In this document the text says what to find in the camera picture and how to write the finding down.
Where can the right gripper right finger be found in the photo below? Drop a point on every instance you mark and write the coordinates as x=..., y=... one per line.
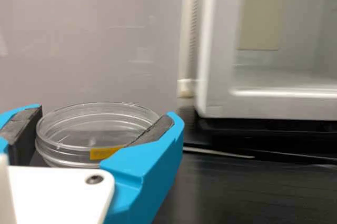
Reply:
x=147, y=168

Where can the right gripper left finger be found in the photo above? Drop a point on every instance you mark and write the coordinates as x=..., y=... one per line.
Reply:
x=22, y=129

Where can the white incubator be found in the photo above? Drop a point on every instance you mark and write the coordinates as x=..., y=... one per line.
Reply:
x=263, y=89

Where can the petri dish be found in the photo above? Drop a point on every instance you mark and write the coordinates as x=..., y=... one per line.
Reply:
x=92, y=129

